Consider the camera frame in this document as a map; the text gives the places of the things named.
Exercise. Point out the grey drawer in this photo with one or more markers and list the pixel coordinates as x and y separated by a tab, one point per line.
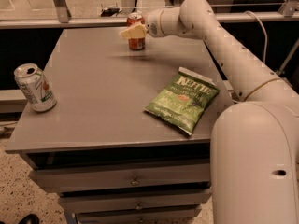
130	175
136	200
139	216

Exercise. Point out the black shoe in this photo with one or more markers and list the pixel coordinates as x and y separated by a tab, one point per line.
30	219

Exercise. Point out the middle grey drawer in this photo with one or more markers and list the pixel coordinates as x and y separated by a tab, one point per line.
136	200

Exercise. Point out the grey metal railing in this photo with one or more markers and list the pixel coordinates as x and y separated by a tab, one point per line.
79	13

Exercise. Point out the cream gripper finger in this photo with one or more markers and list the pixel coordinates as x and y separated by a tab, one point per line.
135	31

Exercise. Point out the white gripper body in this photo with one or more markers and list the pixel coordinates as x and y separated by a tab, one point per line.
153	25

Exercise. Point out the green kettle chips bag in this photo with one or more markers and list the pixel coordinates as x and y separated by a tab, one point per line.
184	100

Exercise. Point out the white green 7up can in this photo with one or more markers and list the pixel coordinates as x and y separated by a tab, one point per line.
35	87

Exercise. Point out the small black floor device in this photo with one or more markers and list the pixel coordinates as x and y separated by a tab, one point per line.
110	11

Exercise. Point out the bottom grey drawer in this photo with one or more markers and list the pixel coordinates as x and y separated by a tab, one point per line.
139	216

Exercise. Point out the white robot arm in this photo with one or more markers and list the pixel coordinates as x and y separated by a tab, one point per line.
254	144

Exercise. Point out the top grey drawer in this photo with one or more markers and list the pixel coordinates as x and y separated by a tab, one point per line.
130	175

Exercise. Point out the red coke can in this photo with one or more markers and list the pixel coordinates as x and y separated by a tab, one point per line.
136	39

